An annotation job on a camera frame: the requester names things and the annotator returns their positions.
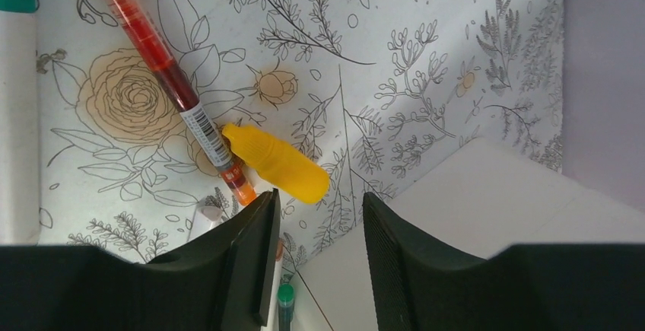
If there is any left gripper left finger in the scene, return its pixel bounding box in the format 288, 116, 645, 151
1, 190, 280, 330

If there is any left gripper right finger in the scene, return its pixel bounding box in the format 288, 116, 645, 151
362, 193, 644, 330

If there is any white three-drawer organizer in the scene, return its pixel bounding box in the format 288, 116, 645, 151
291, 138, 644, 330

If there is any yellow glue bottle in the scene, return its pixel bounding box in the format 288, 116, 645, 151
222, 124, 330, 204

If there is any dark green pen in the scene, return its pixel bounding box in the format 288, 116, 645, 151
277, 283, 295, 331

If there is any plain white marker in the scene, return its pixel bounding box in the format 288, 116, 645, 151
188, 205, 223, 242

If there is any teal capped white marker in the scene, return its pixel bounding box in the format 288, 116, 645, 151
1, 0, 40, 245

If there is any yellow cap red pen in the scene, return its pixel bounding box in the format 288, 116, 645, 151
106, 0, 256, 205

